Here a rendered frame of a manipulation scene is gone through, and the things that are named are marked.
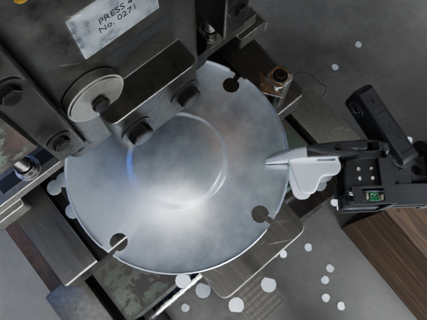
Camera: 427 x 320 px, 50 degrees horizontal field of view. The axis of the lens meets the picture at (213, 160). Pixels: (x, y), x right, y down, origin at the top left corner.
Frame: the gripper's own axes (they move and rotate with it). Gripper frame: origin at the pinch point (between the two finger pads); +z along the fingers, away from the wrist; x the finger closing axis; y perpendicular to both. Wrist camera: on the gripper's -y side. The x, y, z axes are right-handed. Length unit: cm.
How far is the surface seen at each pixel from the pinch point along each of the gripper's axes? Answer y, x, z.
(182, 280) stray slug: 15.2, 13.4, 13.1
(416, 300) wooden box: 22, 68, -45
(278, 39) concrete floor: -61, 78, -16
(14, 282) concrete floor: 14, 78, 65
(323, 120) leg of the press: -9.7, 14.0, -10.8
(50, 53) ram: 0.0, -28.9, 19.3
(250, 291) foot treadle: 18, 62, -1
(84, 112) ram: 1.3, -21.0, 19.0
